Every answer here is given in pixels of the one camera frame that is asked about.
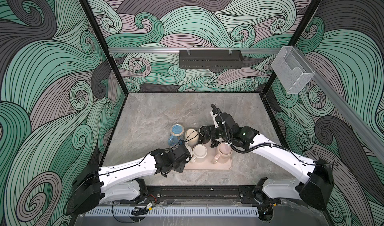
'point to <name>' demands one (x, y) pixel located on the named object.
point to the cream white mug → (199, 151)
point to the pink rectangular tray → (205, 163)
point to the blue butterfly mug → (177, 132)
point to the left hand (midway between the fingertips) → (181, 162)
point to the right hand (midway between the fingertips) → (208, 128)
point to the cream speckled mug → (191, 137)
